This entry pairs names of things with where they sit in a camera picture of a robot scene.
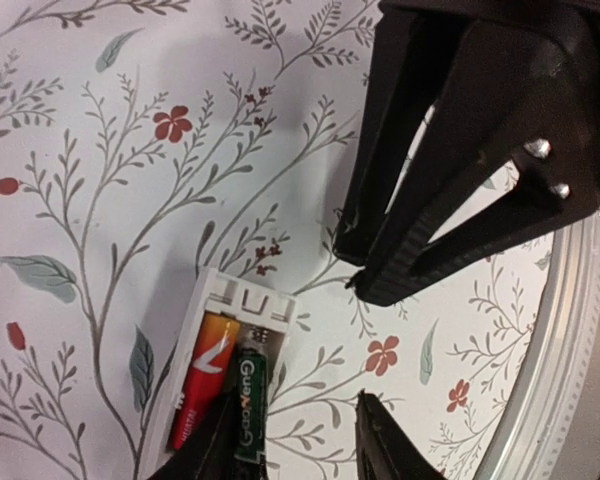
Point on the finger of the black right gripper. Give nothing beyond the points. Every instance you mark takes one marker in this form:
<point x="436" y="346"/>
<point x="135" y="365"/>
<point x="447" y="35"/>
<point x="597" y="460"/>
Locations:
<point x="411" y="58"/>
<point x="509" y="151"/>

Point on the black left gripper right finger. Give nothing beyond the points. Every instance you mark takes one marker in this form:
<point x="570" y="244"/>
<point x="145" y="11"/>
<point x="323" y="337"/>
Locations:
<point x="383" y="450"/>

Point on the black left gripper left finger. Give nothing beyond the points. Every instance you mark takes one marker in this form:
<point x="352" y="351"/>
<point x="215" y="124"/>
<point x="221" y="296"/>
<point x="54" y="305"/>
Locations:
<point x="207" y="454"/>

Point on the dark green battery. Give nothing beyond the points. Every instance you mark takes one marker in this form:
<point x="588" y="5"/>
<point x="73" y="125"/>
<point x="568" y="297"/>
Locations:
<point x="252" y="388"/>

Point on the red battery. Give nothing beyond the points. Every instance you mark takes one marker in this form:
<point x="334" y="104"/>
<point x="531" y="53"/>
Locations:
<point x="205" y="377"/>

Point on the white remote control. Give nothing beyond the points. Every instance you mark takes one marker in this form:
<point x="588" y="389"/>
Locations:
<point x="224" y="312"/>

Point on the floral patterned table mat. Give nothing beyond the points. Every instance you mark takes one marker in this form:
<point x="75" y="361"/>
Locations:
<point x="141" y="141"/>

